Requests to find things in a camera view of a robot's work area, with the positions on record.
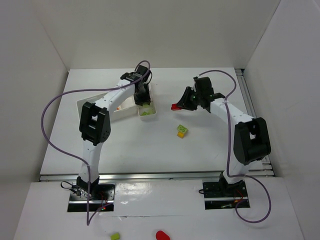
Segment red square lego brick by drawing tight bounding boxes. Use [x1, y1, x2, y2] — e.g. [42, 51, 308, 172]
[171, 103, 181, 111]

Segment lime lego brick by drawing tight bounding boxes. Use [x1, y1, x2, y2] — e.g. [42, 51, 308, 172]
[139, 108, 154, 116]

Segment lime and yellow lego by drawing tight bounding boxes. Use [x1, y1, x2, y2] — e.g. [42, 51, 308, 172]
[177, 124, 188, 139]

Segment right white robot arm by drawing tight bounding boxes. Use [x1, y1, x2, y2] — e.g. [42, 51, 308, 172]
[171, 77, 271, 196]

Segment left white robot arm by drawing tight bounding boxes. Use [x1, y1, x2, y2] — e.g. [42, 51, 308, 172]
[76, 79, 150, 195]

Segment centre white compartment tray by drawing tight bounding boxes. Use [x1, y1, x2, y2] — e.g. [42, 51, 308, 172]
[136, 83, 157, 122]

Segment white compartment tray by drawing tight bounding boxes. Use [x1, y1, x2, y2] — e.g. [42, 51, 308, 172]
[76, 93, 138, 122]
[136, 83, 157, 122]

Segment left white compartment tray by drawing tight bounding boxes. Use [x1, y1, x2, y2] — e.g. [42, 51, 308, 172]
[76, 93, 138, 122]

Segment red oval lego foreground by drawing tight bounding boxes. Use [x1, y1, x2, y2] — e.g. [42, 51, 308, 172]
[155, 230, 171, 240]

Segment lime lego foreground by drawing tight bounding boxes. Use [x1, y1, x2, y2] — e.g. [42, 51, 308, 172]
[110, 232, 121, 240]

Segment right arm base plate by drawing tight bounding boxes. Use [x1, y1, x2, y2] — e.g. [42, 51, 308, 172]
[198, 181, 250, 210]

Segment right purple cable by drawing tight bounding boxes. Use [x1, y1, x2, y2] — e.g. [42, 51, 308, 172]
[197, 70, 273, 223]

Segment purple cable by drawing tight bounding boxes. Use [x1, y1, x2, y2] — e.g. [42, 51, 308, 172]
[40, 59, 152, 226]
[197, 70, 273, 223]

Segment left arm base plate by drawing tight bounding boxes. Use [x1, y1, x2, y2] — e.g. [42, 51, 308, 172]
[60, 181, 116, 213]

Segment front aluminium rail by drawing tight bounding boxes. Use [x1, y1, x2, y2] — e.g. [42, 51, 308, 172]
[39, 170, 276, 182]

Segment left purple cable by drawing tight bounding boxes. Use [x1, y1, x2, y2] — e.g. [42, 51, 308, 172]
[40, 59, 152, 226]

